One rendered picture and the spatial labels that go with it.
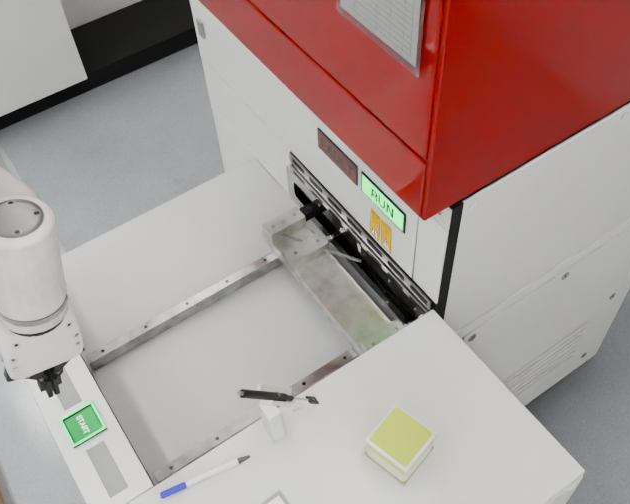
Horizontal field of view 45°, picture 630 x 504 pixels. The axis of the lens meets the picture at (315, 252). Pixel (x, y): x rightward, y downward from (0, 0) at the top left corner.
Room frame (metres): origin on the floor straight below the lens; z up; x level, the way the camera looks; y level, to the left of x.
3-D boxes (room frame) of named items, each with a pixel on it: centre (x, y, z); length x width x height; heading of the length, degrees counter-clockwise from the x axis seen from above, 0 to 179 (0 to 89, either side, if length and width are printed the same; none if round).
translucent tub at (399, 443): (0.43, -0.10, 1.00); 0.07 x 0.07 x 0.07; 46
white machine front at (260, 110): (1.04, 0.01, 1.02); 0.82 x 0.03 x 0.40; 31
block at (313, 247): (0.88, 0.01, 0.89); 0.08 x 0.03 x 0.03; 121
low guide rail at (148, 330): (0.83, 0.21, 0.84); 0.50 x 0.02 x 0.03; 121
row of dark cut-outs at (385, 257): (0.88, -0.08, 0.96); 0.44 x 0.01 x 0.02; 31
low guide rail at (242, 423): (0.60, 0.07, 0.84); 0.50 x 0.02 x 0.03; 121
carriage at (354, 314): (0.81, -0.02, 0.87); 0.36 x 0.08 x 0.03; 31
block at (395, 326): (0.67, -0.11, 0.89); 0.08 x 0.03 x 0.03; 121
